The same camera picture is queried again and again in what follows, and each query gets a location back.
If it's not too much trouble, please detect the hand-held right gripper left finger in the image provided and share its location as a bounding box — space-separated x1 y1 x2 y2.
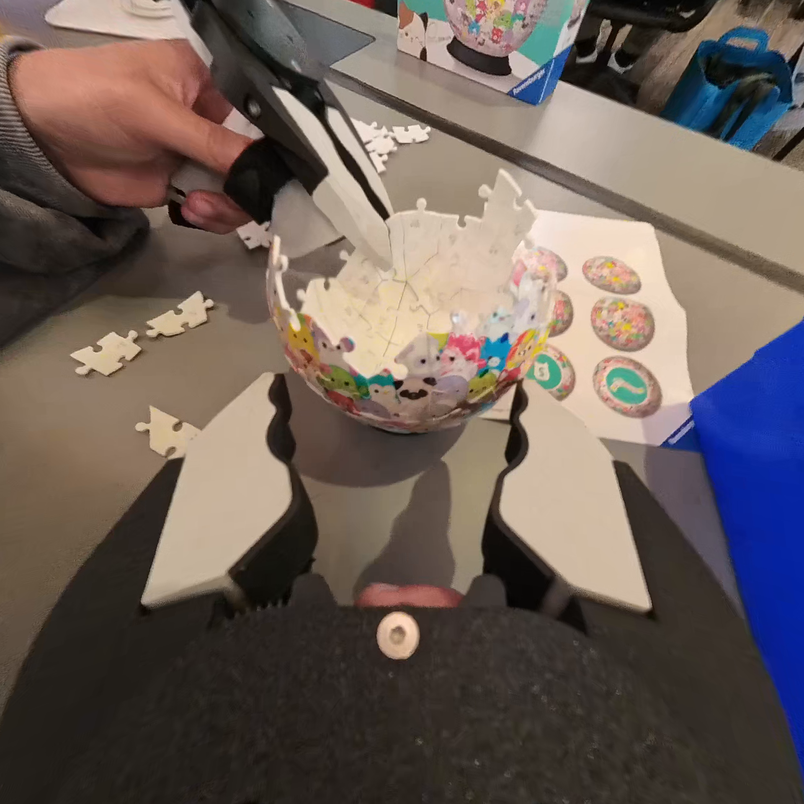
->
141 372 318 610

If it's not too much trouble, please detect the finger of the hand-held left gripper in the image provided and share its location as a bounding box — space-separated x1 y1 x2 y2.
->
323 103 395 221
271 87 397 272

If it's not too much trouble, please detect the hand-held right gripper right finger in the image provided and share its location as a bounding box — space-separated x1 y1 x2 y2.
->
481 379 653 615

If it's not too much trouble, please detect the colourful puzzle ball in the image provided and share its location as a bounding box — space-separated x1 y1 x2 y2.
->
265 168 561 436

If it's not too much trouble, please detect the person's left forearm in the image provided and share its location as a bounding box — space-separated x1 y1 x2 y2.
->
0 34 152 348

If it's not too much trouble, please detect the colourful puzzle box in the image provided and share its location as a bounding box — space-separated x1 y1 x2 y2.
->
396 0 593 106

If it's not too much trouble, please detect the puzzle instruction sheet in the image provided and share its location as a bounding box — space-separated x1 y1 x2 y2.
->
484 209 696 448

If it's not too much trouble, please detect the person's left hand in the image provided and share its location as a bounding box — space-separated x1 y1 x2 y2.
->
11 39 253 235

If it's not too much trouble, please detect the person's right hand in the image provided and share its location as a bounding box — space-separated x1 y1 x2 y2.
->
356 582 466 609

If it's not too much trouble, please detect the blue plastic bin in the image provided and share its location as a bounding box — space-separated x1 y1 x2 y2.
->
690 320 804 755

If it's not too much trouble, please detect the black office chair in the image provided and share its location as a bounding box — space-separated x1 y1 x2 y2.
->
559 0 723 104

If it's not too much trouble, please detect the blue tote bag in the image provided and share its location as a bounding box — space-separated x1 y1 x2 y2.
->
660 28 797 152

